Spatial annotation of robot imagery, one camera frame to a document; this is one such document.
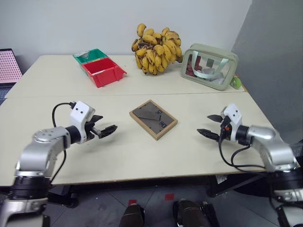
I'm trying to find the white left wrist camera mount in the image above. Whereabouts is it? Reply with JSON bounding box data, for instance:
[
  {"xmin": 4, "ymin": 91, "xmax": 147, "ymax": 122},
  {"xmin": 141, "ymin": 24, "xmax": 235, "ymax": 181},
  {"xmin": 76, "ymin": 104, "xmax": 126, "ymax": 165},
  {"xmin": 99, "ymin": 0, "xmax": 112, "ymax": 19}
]
[{"xmin": 69, "ymin": 101, "xmax": 96, "ymax": 145}]

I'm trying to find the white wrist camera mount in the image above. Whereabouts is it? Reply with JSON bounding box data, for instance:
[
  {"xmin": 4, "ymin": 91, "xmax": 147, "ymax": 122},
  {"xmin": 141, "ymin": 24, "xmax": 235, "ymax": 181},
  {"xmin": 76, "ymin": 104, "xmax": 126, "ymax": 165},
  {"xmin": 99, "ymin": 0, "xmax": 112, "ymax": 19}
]
[
  {"xmin": 69, "ymin": 101, "xmax": 96, "ymax": 145},
  {"xmin": 220, "ymin": 103, "xmax": 244, "ymax": 143}
]

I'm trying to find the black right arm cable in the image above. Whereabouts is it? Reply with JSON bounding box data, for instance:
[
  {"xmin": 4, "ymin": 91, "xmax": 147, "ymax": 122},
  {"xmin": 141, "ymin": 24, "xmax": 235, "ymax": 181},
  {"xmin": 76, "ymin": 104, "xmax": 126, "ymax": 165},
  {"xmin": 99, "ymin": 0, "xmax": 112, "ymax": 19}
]
[{"xmin": 219, "ymin": 132, "xmax": 268, "ymax": 172}]

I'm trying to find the yellow banana bunch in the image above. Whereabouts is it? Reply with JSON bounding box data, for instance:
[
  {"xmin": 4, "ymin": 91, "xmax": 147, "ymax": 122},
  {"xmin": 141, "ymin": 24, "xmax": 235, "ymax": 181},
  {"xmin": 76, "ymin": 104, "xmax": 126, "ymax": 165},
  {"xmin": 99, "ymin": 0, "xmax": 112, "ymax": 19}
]
[{"xmin": 131, "ymin": 23, "xmax": 184, "ymax": 76}]

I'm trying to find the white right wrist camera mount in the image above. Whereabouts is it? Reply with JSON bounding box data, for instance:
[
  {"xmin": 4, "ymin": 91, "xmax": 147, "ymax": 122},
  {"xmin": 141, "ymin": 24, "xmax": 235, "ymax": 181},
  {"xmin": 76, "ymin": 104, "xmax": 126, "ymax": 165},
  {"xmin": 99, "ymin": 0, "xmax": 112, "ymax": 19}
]
[{"xmin": 220, "ymin": 103, "xmax": 244, "ymax": 143}]

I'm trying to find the black table leg frame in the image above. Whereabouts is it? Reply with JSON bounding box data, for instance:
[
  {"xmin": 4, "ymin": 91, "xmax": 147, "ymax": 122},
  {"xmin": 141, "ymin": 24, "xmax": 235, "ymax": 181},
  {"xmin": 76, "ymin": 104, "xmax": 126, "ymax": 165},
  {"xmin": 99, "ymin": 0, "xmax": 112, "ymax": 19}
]
[
  {"xmin": 206, "ymin": 171, "xmax": 273, "ymax": 198},
  {"xmin": 46, "ymin": 183, "xmax": 79, "ymax": 209}
]

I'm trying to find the clear green toiletry bag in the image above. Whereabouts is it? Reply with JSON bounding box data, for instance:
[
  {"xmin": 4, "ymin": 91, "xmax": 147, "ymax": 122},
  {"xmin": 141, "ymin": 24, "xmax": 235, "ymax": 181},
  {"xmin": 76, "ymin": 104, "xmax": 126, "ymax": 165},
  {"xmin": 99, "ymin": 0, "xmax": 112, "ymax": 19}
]
[{"xmin": 181, "ymin": 43, "xmax": 239, "ymax": 92}]

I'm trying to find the dark rounded shape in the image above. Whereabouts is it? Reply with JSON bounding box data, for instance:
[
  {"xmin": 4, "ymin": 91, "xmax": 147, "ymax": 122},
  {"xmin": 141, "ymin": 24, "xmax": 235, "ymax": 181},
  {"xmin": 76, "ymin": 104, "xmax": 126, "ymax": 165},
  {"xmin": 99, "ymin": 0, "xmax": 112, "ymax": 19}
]
[
  {"xmin": 173, "ymin": 199, "xmax": 207, "ymax": 227},
  {"xmin": 118, "ymin": 203, "xmax": 145, "ymax": 227}
]

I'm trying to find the red item inside pouch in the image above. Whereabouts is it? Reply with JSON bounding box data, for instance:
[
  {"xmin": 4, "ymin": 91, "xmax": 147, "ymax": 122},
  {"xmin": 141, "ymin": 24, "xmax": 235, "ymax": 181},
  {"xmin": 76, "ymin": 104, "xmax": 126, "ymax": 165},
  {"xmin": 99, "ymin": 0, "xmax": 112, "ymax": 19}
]
[{"xmin": 185, "ymin": 56, "xmax": 197, "ymax": 77}]

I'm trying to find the green plastic bin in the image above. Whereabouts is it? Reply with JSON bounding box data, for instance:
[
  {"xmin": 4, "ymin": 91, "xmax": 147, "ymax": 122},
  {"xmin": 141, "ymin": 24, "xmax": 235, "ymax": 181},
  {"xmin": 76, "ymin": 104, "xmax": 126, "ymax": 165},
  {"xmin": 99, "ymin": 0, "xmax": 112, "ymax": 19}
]
[{"xmin": 72, "ymin": 48, "xmax": 110, "ymax": 66}]

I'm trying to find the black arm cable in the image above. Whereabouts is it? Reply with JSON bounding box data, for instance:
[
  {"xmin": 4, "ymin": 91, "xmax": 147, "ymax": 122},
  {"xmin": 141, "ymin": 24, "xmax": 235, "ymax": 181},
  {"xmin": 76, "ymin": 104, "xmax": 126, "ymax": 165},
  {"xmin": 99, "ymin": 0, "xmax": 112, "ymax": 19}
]
[
  {"xmin": 48, "ymin": 102, "xmax": 76, "ymax": 184},
  {"xmin": 219, "ymin": 132, "xmax": 268, "ymax": 172}
]

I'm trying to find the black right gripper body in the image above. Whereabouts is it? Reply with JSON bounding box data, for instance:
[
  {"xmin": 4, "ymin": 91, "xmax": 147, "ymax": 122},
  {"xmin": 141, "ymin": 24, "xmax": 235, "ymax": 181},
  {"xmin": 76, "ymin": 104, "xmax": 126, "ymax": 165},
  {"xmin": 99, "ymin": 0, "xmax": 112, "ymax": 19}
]
[{"xmin": 219, "ymin": 115, "xmax": 232, "ymax": 142}]

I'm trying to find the small green tape roll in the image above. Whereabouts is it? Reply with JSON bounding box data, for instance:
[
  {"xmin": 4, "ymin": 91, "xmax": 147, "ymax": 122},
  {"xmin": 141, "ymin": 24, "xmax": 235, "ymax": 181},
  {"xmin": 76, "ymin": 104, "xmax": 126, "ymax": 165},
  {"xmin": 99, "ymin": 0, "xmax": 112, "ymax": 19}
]
[{"xmin": 230, "ymin": 75, "xmax": 241, "ymax": 89}]

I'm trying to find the red plastic bin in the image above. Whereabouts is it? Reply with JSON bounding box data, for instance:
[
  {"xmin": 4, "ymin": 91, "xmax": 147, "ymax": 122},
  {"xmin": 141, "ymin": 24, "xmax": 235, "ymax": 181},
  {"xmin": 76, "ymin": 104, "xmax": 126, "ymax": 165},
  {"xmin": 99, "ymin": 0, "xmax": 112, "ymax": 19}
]
[{"xmin": 81, "ymin": 58, "xmax": 128, "ymax": 89}]

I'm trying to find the wooden picture frame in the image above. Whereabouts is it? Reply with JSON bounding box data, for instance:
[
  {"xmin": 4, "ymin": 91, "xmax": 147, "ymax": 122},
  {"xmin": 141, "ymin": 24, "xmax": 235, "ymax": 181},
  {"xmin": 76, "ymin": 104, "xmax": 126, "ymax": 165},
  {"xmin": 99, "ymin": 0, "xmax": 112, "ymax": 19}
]
[{"xmin": 129, "ymin": 99, "xmax": 178, "ymax": 141}]

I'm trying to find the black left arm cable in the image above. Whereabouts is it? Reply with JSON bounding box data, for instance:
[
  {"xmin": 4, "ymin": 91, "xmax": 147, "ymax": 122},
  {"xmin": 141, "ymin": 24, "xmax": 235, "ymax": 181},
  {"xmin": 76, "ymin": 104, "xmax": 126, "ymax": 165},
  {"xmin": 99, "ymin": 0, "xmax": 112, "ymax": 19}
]
[{"xmin": 48, "ymin": 102, "xmax": 76, "ymax": 184}]

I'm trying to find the pink perforated panel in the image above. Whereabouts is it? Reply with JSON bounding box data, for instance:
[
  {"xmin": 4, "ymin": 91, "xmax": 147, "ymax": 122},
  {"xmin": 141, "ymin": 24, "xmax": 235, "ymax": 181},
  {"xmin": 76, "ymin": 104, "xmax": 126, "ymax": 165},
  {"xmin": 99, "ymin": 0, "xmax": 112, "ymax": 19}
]
[{"xmin": 0, "ymin": 48, "xmax": 23, "ymax": 84}]

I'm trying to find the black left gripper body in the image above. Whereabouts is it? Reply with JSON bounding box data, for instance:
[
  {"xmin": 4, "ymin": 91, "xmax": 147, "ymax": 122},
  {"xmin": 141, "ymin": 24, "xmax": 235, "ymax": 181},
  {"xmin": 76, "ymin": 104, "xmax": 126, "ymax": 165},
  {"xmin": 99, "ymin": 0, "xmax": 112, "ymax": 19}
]
[{"xmin": 83, "ymin": 120, "xmax": 101, "ymax": 142}]

